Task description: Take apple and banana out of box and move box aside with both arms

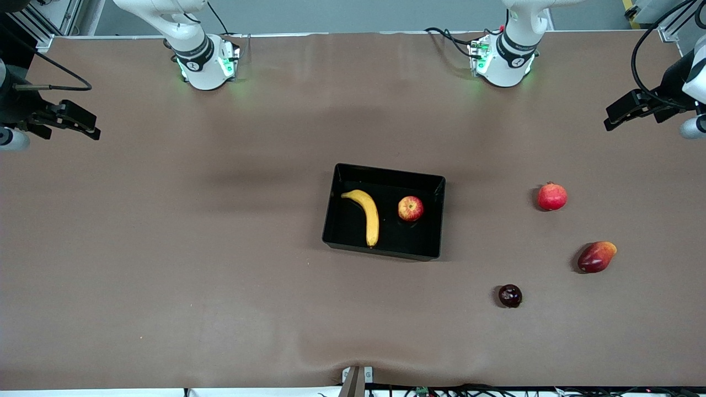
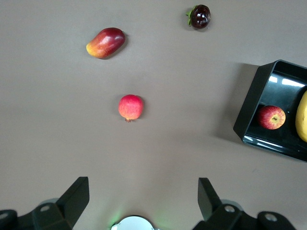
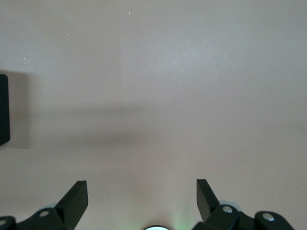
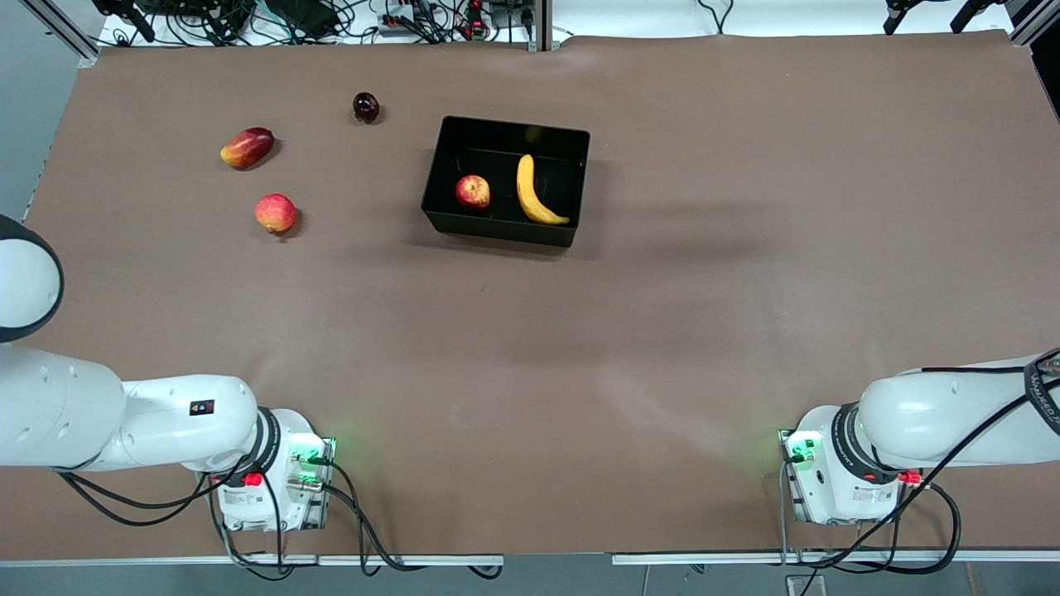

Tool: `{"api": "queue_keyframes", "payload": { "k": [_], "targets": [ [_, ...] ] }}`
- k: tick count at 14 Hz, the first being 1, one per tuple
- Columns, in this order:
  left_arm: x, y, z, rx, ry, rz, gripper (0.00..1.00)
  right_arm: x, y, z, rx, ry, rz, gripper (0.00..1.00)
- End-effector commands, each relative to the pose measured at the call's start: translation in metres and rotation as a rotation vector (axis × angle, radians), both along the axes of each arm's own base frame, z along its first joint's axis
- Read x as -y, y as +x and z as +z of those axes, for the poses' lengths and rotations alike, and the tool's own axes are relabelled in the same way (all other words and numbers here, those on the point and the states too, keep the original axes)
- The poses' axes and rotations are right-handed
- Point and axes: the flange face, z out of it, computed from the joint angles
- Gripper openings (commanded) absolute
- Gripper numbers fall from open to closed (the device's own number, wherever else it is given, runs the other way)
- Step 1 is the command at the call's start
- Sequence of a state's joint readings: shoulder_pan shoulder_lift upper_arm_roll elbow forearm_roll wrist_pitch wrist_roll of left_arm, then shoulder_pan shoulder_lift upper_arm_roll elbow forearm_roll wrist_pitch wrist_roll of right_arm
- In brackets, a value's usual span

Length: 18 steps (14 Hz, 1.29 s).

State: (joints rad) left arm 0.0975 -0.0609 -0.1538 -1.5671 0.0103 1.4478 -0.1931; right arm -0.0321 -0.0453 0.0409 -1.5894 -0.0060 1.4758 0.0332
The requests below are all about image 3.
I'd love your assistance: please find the black rectangular plastic box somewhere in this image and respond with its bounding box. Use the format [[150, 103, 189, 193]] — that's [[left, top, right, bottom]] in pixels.
[[0, 73, 11, 147]]

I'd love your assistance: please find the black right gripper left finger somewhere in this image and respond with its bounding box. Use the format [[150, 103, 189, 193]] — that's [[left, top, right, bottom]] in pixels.
[[0, 180, 89, 230]]

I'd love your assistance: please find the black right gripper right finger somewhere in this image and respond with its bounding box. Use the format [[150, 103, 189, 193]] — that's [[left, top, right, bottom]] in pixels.
[[193, 178, 296, 230]]

